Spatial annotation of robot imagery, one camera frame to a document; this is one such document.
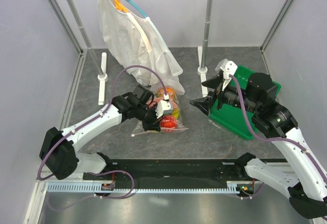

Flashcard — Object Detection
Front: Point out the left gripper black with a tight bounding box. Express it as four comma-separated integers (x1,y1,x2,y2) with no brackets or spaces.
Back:
135,104,165,132

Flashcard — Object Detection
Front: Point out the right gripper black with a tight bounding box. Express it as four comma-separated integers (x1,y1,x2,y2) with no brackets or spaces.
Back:
190,73,261,116

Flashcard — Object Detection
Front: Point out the red toy tomato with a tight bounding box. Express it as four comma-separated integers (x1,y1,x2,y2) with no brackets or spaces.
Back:
160,115,178,129

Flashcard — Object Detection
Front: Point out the toy watermelon slice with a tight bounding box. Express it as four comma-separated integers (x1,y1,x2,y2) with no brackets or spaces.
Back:
154,97,180,110

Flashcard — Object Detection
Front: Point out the clear zip top bag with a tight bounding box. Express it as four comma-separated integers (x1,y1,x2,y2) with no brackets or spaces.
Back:
131,86,188,137

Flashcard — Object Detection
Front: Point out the yellow toy mango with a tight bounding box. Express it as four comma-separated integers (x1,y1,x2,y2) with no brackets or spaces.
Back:
172,108,180,119

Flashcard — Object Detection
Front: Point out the toy pineapple orange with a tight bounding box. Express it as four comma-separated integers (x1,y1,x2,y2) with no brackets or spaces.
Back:
155,86,177,102

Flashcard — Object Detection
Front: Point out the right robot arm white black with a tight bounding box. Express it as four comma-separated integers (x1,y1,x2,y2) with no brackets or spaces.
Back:
190,72,326,219

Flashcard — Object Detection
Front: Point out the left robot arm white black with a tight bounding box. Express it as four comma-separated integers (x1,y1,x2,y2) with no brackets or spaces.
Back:
39,85,159,180

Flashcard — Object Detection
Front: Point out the white garment on hanger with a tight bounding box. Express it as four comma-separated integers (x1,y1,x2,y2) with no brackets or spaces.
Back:
98,0,185,95

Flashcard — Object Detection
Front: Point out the silver clothes rack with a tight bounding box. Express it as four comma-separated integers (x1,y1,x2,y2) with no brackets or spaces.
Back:
66,0,213,105

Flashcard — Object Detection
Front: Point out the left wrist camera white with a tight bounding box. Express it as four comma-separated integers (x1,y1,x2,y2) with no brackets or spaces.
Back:
155,94,174,118

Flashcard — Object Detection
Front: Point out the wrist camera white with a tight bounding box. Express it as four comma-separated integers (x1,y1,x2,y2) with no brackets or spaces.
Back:
155,94,174,118
215,58,238,91

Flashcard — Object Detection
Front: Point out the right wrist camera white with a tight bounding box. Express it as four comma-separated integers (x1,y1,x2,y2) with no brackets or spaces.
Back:
215,58,238,91

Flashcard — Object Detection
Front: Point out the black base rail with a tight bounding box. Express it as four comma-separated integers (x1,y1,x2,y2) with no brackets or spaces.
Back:
81,153,266,191

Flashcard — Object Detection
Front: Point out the white cable duct strip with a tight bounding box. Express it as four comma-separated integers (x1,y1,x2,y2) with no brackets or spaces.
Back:
47,182,240,194

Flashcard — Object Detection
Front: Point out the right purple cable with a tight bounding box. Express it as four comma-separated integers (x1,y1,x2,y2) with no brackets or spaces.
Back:
228,74,327,200

